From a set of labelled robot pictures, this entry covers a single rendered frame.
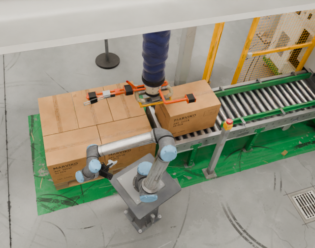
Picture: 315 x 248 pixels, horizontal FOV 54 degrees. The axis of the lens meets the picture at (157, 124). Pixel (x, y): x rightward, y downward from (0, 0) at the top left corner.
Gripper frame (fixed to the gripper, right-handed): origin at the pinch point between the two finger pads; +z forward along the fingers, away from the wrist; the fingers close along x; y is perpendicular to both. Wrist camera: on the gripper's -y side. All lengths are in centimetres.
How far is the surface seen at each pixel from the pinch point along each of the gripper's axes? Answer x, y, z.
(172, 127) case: -18, 16, 95
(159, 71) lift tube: -76, 31, 50
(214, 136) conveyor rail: -21, -15, 139
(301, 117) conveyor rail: -72, -70, 237
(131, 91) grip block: -46, 48, 45
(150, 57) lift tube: -86, 35, 35
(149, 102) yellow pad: -40, 34, 62
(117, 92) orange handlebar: -40, 56, 36
